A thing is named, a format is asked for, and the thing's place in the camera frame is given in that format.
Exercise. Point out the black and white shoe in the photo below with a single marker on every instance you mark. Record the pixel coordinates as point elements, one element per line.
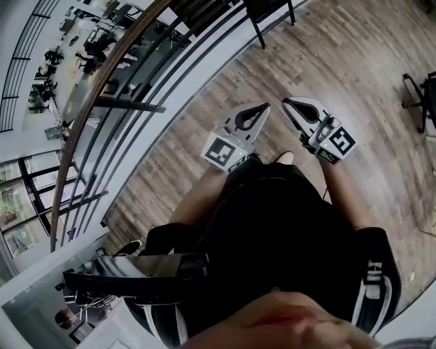
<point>132,246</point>

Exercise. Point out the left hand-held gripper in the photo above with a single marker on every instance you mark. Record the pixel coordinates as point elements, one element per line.
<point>223,150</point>

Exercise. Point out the person's right forearm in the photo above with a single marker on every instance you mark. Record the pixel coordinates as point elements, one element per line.
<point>344,194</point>

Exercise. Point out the person's black striped shirt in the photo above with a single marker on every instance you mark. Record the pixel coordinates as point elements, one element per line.
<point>272,231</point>

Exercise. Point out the person's face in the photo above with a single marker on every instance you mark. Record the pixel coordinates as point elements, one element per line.
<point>282,323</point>

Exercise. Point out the dark laptop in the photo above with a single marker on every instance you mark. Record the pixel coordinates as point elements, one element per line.
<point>81,332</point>

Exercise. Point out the black metal railing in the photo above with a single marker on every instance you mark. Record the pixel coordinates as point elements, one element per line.
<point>129,104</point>

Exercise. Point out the curved wooden handrail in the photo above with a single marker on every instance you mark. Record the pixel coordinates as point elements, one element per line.
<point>68,146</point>

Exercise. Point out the black folding chair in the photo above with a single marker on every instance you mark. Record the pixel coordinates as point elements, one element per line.
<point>430,99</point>

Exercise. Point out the person's left forearm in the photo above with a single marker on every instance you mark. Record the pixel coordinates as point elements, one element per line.
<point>197,201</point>

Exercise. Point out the person's white shoe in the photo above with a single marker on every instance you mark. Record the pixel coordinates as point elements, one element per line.
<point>286,157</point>

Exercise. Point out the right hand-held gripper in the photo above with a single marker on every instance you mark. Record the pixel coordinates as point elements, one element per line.
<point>337,143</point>

